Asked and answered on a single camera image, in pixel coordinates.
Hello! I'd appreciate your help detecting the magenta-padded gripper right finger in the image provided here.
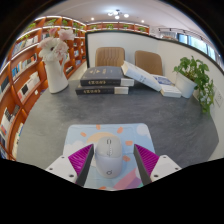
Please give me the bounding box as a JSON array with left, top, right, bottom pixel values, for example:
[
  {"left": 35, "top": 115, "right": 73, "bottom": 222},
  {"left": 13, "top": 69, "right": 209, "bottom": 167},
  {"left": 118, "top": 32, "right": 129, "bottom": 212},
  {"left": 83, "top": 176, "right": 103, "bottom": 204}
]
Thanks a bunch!
[{"left": 133, "top": 143, "right": 183, "bottom": 186}]

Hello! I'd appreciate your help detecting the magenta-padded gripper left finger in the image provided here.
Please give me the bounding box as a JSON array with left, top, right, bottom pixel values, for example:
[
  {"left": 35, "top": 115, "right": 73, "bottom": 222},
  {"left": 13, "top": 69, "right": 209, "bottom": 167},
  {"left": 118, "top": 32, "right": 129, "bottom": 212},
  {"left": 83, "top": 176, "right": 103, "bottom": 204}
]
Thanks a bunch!
[{"left": 45, "top": 143, "right": 95, "bottom": 187}]

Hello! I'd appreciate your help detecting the white computer mouse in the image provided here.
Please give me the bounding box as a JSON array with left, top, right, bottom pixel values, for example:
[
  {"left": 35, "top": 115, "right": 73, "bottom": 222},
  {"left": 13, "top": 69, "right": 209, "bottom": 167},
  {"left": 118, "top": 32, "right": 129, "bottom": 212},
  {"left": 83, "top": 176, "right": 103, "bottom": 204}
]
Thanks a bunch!
[{"left": 94, "top": 135, "right": 124, "bottom": 179}]

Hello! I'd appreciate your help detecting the pastel printed mouse pad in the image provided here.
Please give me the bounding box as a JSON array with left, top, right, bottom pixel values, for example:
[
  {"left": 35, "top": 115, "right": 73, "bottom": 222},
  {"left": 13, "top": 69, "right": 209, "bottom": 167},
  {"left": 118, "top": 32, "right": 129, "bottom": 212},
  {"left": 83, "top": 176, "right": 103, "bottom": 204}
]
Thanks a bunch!
[{"left": 62, "top": 123, "right": 156, "bottom": 191}]

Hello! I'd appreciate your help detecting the blue and white book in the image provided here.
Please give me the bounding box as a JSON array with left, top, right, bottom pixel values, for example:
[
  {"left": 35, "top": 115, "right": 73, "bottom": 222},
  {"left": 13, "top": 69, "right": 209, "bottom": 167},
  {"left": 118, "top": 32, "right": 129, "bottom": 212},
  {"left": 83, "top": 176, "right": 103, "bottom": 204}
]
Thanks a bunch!
[{"left": 153, "top": 74, "right": 183, "bottom": 99}]

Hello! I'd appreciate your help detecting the green plant in white pot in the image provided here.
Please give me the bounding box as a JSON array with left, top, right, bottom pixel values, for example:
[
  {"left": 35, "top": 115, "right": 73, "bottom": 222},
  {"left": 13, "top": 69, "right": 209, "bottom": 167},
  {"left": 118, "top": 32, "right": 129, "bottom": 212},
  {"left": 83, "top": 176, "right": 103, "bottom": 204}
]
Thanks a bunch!
[{"left": 173, "top": 55, "right": 216, "bottom": 116}]

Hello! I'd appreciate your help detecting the white vase with pink flowers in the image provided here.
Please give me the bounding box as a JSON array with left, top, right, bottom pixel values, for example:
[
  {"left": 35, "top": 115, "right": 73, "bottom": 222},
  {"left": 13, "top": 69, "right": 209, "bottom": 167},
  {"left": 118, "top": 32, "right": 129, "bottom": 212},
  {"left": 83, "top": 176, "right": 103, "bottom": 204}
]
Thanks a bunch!
[{"left": 38, "top": 27, "right": 76, "bottom": 94}]

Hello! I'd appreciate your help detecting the orange wooden bookshelf unit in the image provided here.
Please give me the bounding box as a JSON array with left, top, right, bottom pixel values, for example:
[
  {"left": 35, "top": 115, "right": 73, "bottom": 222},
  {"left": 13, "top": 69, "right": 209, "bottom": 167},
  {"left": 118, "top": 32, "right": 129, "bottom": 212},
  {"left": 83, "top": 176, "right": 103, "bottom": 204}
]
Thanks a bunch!
[{"left": 0, "top": 14, "right": 150, "bottom": 161}]

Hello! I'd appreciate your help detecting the thick black book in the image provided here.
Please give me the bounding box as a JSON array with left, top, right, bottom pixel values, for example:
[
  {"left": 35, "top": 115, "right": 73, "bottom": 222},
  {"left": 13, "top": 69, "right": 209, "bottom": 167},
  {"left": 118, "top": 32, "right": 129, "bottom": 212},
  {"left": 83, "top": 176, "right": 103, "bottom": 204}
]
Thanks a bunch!
[{"left": 79, "top": 65, "right": 135, "bottom": 88}]

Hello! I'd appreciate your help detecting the tan upholstered chair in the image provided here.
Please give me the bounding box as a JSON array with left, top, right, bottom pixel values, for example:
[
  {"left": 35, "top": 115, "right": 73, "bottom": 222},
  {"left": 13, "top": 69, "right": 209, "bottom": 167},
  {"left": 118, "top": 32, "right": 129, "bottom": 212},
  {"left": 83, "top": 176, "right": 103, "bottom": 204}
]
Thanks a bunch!
[
  {"left": 134, "top": 49, "right": 164, "bottom": 77},
  {"left": 94, "top": 46, "right": 126, "bottom": 68}
]

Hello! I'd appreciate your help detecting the window with green view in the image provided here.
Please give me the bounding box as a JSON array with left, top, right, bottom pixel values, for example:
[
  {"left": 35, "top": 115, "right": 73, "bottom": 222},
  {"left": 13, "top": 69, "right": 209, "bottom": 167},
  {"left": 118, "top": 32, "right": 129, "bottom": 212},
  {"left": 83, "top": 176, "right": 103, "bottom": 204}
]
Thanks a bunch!
[{"left": 176, "top": 31, "right": 218, "bottom": 61}]

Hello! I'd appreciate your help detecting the white partition with black edge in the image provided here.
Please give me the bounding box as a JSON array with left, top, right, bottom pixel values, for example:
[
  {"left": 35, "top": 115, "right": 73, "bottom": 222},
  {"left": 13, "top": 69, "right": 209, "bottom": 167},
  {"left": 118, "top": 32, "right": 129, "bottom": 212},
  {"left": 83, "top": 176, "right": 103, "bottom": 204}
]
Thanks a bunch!
[{"left": 84, "top": 29, "right": 224, "bottom": 161}]

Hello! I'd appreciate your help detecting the ceiling lamp with round bulbs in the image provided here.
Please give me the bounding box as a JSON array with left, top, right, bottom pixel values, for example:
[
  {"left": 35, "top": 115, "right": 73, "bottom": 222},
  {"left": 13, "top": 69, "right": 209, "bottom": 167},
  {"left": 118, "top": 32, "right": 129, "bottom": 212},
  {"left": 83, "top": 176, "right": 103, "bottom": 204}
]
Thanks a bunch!
[{"left": 107, "top": 9, "right": 130, "bottom": 20}]

